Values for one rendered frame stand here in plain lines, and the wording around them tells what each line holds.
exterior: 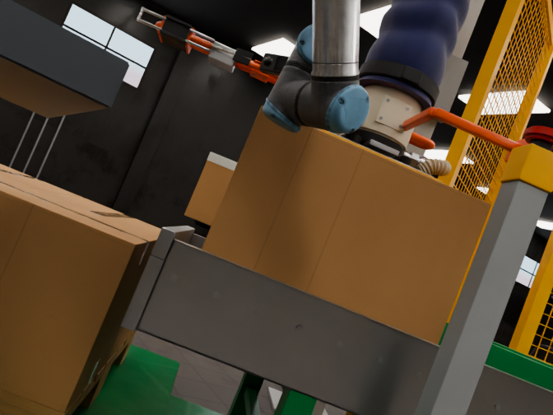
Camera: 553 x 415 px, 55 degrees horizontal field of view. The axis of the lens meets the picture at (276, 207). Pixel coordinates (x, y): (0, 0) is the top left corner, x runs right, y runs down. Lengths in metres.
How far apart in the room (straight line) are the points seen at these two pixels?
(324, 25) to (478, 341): 0.61
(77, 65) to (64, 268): 0.88
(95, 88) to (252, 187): 0.82
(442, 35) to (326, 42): 0.59
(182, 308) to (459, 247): 0.67
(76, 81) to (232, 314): 0.73
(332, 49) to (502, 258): 0.47
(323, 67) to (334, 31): 0.06
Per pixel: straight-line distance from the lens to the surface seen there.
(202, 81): 10.99
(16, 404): 1.35
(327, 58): 0.98
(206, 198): 3.11
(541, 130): 1.07
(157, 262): 1.08
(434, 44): 1.50
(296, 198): 1.23
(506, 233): 1.01
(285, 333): 1.10
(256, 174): 1.22
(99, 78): 0.44
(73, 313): 1.28
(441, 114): 1.27
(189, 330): 1.09
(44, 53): 0.43
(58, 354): 1.30
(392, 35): 1.50
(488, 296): 1.01
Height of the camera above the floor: 0.66
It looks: 4 degrees up
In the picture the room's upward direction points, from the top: 22 degrees clockwise
